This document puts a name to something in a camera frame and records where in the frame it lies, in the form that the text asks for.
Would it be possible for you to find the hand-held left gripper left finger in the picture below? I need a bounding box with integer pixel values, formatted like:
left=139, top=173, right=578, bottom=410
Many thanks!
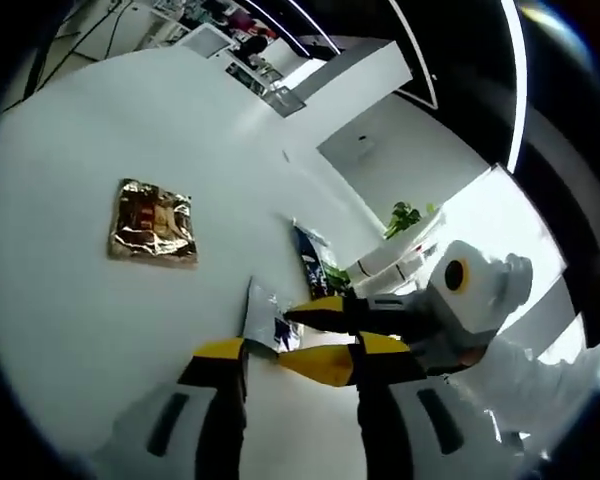
left=104, top=336, right=251, bottom=480

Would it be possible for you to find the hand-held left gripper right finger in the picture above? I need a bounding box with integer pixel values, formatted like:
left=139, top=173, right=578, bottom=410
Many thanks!
left=354, top=333, right=486, bottom=480

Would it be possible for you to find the dark green printed skincare pouch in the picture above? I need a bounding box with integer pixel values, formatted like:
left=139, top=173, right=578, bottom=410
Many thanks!
left=290, top=217, right=354, bottom=304

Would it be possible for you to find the silver foil skincare pouch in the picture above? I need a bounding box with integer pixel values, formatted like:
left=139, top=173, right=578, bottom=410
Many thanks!
left=243, top=274, right=304, bottom=362

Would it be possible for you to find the gold foil skincare pouch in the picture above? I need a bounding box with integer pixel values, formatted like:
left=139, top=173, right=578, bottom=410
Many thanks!
left=105, top=178, right=200, bottom=271

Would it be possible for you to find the person's right hand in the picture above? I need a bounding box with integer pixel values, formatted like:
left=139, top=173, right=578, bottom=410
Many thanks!
left=457, top=348, right=487, bottom=370

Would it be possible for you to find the bright window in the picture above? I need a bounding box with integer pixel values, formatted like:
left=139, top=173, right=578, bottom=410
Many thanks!
left=432, top=164, right=567, bottom=311
left=532, top=299, right=600, bottom=364

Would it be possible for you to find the green potted plant white pot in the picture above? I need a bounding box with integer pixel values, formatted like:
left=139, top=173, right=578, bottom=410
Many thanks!
left=383, top=200, right=439, bottom=240

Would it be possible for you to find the linear ceiling light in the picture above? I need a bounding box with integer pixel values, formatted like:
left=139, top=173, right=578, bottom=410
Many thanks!
left=498, top=0, right=527, bottom=174

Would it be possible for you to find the black mesh office chair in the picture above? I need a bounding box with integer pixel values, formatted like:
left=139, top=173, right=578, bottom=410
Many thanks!
left=267, top=84, right=307, bottom=119

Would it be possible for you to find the white mesh office chair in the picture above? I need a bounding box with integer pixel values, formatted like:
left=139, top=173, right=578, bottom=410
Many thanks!
left=182, top=22, right=231, bottom=59

